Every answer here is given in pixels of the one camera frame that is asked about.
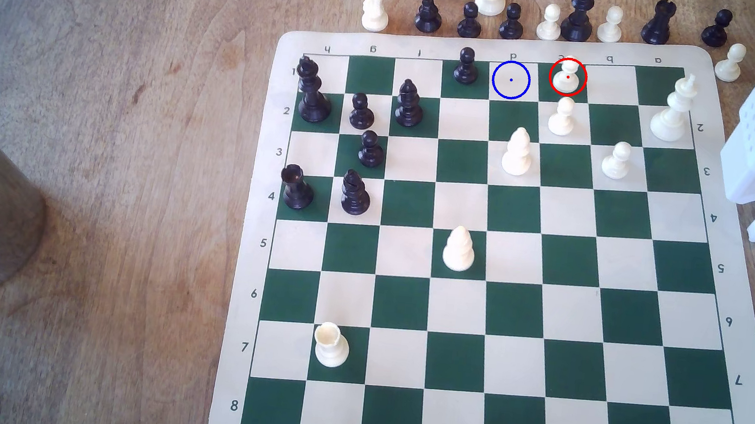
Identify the white chess pawn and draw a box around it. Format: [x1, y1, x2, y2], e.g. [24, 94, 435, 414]
[600, 139, 634, 182]
[546, 96, 578, 138]
[550, 55, 584, 96]
[596, 5, 626, 45]
[713, 42, 748, 85]
[535, 2, 565, 43]

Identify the black chess pawn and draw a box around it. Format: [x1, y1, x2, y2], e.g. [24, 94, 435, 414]
[456, 0, 485, 40]
[348, 92, 377, 132]
[356, 129, 387, 169]
[701, 7, 734, 49]
[498, 1, 527, 42]
[452, 46, 482, 86]

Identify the white chess king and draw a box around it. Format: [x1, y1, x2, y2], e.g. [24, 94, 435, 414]
[649, 70, 701, 145]

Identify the black chess queen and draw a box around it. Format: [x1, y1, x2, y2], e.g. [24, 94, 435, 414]
[559, 0, 597, 44]

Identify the white chess bishop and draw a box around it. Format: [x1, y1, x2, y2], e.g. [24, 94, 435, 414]
[499, 125, 536, 179]
[441, 224, 479, 274]

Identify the black chess knight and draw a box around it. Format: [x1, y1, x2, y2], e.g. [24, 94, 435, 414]
[413, 0, 444, 35]

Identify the green white chess board mat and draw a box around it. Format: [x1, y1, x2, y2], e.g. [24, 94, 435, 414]
[208, 0, 755, 424]

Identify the white chess knight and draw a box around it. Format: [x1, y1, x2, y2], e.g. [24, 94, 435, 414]
[358, 0, 391, 33]

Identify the black chess bishop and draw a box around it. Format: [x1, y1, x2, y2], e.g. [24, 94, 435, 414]
[338, 168, 374, 218]

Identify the black chess king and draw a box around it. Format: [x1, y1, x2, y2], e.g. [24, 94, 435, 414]
[291, 55, 337, 125]

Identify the black chess rook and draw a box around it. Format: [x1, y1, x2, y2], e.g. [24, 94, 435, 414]
[278, 163, 318, 212]

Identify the white chess rook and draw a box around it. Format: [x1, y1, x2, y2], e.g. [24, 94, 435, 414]
[311, 321, 352, 370]

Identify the black rook off board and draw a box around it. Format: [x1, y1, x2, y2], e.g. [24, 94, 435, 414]
[640, 0, 677, 47]

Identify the black bishop second row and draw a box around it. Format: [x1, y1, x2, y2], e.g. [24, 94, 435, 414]
[393, 78, 427, 129]

